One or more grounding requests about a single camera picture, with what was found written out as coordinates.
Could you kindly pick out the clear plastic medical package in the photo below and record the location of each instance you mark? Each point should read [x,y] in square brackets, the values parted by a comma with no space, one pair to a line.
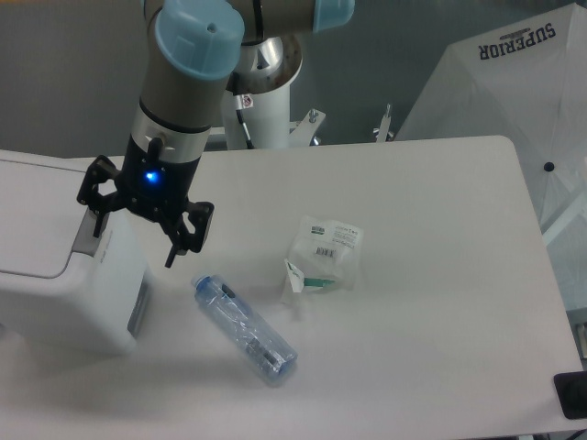
[324,256]

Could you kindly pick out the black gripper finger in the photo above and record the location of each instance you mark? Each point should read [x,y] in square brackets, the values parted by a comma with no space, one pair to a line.
[100,171]
[188,230]

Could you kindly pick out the white pedestal base frame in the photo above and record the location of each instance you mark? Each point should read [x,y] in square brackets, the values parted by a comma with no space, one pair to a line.
[302,133]

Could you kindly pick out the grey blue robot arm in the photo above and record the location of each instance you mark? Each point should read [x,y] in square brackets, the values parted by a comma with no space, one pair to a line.
[194,51]

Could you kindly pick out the clear blue plastic bottle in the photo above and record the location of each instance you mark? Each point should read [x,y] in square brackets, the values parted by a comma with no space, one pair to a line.
[264,348]

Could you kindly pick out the black device at table corner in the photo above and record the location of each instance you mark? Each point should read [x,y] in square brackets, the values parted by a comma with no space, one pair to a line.
[571,391]

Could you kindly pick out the white umbrella with lettering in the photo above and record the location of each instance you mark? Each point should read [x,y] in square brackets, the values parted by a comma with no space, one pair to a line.
[526,82]

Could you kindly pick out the white push-button trash can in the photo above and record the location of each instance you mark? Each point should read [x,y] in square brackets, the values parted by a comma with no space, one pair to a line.
[62,283]

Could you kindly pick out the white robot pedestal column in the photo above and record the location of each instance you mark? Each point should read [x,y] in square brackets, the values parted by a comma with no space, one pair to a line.
[260,84]

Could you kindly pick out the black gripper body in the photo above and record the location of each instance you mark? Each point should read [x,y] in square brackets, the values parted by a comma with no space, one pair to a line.
[154,187]

